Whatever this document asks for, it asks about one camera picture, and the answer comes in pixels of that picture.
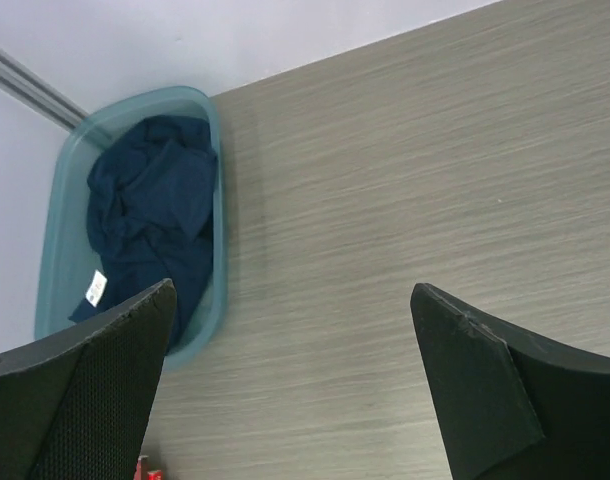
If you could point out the stack of red books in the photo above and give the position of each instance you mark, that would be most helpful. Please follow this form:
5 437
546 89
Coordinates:
144 472

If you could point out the navy blue t shirt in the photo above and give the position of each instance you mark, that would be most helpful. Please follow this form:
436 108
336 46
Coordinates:
150 215

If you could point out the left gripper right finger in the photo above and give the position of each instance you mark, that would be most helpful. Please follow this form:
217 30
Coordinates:
510 403

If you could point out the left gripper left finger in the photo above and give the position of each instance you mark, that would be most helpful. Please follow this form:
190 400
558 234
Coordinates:
76 404

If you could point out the aluminium corner post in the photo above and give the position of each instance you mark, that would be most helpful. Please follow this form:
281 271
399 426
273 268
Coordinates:
25 86

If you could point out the blue plastic basket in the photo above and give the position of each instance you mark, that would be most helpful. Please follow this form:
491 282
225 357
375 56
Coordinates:
68 262

